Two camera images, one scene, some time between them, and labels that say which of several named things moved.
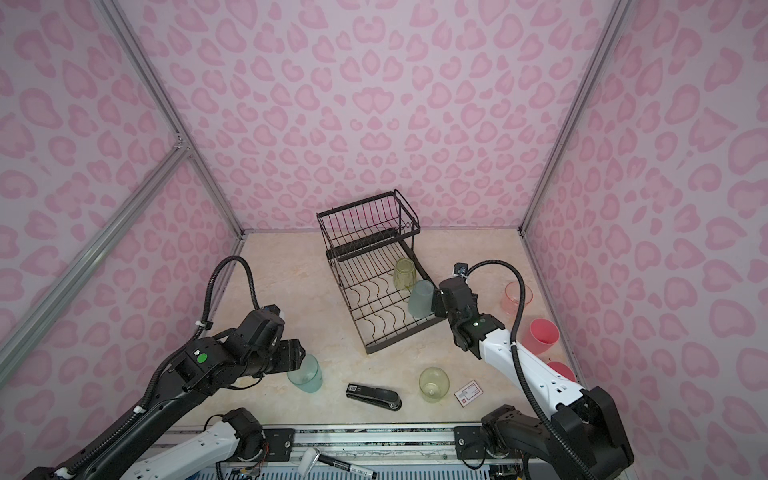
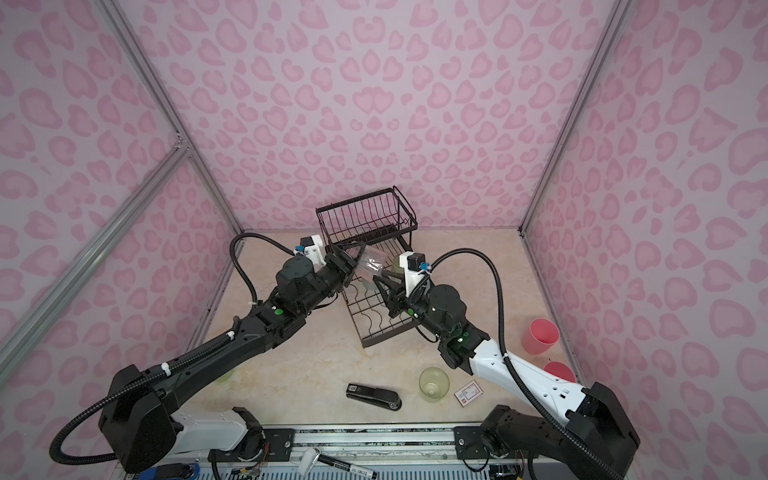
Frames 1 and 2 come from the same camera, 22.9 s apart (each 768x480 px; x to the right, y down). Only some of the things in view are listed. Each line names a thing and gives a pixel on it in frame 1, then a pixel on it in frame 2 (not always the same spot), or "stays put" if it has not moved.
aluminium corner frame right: [618, 12] stays put
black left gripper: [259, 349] to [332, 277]
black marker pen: [313, 455] stays put
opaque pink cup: [541, 336] stays put
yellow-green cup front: [434, 383] stays put
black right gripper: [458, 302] to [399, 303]
